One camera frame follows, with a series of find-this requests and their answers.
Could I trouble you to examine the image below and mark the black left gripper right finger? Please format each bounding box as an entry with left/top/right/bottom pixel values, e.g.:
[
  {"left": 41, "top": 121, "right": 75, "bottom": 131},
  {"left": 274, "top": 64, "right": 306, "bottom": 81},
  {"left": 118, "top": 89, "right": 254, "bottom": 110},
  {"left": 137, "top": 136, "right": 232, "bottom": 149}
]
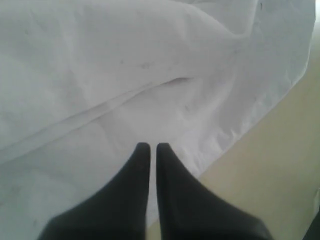
[{"left": 156, "top": 143, "right": 272, "bottom": 240}]

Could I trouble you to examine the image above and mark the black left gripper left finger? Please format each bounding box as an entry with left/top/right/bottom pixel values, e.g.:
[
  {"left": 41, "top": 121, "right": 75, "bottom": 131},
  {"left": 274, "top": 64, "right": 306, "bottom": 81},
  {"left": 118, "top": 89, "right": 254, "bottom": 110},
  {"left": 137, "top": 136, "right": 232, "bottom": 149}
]
[{"left": 38, "top": 142, "right": 151, "bottom": 240}]

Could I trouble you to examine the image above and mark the white t-shirt red print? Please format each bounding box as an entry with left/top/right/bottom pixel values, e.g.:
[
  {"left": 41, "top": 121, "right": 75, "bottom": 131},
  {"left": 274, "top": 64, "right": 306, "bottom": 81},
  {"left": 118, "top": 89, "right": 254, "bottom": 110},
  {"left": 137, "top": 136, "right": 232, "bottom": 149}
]
[{"left": 0, "top": 0, "right": 317, "bottom": 240}]

